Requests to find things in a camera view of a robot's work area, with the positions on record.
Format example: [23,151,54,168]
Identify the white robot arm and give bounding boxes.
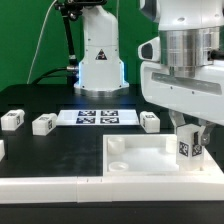
[75,0,224,145]

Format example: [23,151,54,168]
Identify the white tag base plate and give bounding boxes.
[56,109,139,126]

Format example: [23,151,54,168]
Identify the white part at left edge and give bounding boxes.
[0,140,5,162]

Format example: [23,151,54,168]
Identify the white cable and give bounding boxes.
[26,0,58,85]

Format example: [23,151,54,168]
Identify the black cables at base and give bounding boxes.
[31,66,80,85]

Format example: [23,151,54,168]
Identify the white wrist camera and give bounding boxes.
[138,37,161,62]

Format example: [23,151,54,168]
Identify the white square tabletop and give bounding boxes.
[103,134,223,176]

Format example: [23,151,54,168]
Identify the black camera stand pole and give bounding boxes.
[53,0,107,66]

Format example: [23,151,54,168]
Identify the white L-shaped obstacle fence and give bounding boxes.
[0,137,224,204]

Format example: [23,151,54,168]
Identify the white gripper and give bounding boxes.
[140,61,224,146]

